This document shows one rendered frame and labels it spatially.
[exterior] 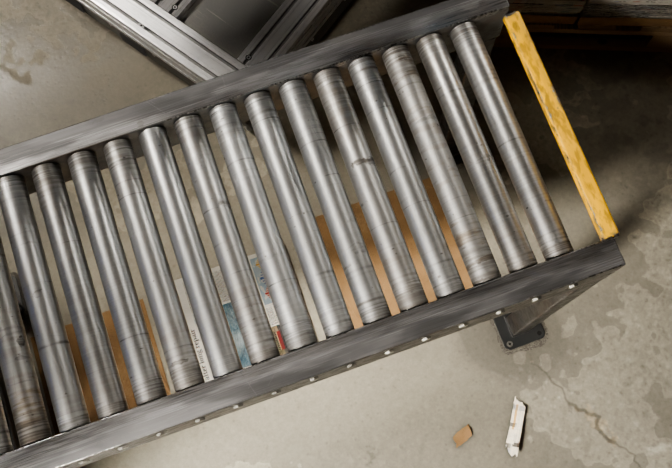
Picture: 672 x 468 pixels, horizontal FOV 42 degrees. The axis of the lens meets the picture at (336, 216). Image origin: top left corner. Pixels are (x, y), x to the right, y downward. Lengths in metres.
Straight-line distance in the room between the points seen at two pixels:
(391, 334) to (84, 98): 1.36
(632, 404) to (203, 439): 1.06
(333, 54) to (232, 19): 0.75
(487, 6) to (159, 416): 0.90
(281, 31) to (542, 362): 1.05
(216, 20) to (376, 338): 1.13
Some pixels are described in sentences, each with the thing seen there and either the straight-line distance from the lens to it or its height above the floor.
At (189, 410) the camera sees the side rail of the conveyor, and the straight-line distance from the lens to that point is 1.45.
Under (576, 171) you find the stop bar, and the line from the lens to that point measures 1.52.
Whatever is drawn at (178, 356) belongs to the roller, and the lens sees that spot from 1.46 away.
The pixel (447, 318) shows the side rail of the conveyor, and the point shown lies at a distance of 1.45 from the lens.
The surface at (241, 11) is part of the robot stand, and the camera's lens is 2.30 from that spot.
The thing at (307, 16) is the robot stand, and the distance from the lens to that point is 2.26.
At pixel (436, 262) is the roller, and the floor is 0.80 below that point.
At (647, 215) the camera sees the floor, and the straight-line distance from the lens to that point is 2.42.
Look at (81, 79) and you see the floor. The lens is 2.55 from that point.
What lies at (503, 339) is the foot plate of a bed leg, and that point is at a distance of 2.27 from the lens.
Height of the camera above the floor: 2.22
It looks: 75 degrees down
